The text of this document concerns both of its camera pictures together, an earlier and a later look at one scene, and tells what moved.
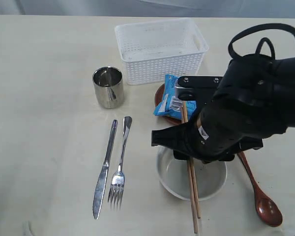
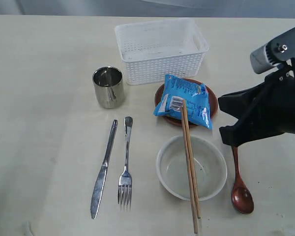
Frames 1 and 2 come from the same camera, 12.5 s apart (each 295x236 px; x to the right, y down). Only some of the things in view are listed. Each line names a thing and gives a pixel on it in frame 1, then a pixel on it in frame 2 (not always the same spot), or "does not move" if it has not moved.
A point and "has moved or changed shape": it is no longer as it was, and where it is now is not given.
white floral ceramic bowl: x=173 y=174 does not move
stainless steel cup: x=108 y=81 does not move
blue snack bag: x=171 y=106 does not move
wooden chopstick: x=192 y=167 does not move
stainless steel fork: x=118 y=180 to x=125 y=182
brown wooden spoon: x=267 y=210 to x=241 y=196
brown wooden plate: x=159 y=98 has moved or changed shape
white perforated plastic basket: x=152 y=49 does not move
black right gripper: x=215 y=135 to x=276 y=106
